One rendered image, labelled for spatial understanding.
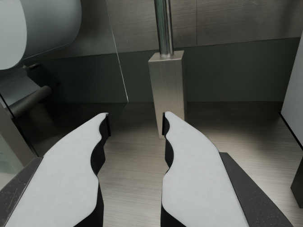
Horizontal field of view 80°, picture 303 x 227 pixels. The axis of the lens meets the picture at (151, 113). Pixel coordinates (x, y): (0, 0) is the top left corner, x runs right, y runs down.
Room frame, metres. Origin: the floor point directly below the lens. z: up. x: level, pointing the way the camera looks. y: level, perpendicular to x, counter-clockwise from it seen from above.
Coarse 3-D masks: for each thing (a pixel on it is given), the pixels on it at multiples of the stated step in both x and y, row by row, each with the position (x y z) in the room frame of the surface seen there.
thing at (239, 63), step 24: (192, 48) 0.71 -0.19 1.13; (216, 48) 0.68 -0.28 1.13; (240, 48) 0.66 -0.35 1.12; (264, 48) 0.63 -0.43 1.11; (288, 48) 0.61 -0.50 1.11; (144, 72) 0.78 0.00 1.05; (192, 72) 0.71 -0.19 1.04; (216, 72) 0.68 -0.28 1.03; (240, 72) 0.66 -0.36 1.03; (264, 72) 0.63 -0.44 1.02; (288, 72) 0.61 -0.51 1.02; (144, 96) 0.78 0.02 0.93; (192, 96) 0.71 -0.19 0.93; (216, 96) 0.68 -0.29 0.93; (240, 96) 0.65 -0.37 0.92; (264, 96) 0.62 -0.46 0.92
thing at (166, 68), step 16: (160, 0) 0.50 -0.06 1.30; (160, 16) 0.50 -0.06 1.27; (160, 32) 0.50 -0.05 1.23; (160, 48) 0.51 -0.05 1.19; (160, 64) 0.48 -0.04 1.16; (176, 64) 0.46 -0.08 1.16; (160, 80) 0.48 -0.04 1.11; (176, 80) 0.47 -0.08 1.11; (160, 96) 0.48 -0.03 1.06; (176, 96) 0.47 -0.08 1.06; (160, 112) 0.48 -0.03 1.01; (176, 112) 0.47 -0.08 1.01; (160, 128) 0.49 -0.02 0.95
